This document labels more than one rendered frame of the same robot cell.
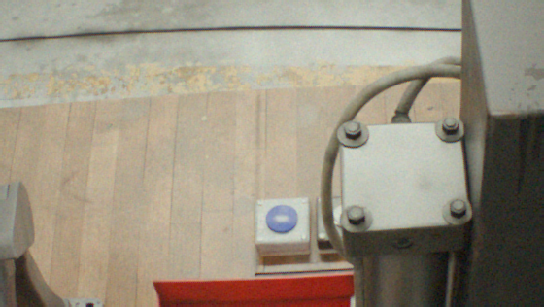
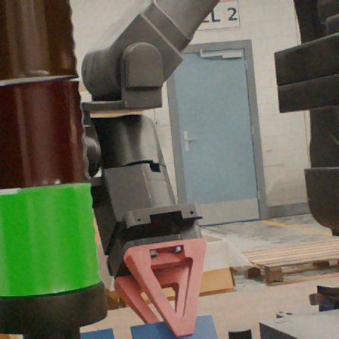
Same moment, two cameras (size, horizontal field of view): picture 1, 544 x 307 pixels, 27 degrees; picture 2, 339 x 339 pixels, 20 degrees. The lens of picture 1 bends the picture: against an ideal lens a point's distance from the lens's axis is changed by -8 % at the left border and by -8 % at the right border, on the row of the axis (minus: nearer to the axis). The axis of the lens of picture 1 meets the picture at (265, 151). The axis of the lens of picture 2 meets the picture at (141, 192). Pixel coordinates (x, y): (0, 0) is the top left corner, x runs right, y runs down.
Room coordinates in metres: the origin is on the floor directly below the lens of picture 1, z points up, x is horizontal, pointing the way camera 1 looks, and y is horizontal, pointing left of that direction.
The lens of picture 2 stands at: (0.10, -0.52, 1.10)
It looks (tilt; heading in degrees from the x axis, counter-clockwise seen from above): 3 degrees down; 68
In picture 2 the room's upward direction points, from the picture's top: 6 degrees counter-clockwise
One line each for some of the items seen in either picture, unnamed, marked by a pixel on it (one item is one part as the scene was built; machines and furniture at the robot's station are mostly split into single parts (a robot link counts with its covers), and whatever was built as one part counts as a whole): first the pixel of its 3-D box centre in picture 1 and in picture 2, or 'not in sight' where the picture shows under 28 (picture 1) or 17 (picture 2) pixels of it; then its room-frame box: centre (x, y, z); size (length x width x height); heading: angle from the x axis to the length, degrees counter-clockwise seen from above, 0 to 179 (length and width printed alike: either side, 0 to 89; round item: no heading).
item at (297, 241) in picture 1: (284, 232); not in sight; (0.84, -0.01, 0.90); 0.07 x 0.07 x 0.06; 82
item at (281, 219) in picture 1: (282, 221); not in sight; (0.84, -0.01, 0.93); 0.04 x 0.04 x 0.02
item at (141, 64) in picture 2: not in sight; (85, 116); (0.38, 0.27, 1.12); 0.12 x 0.09 x 0.12; 1
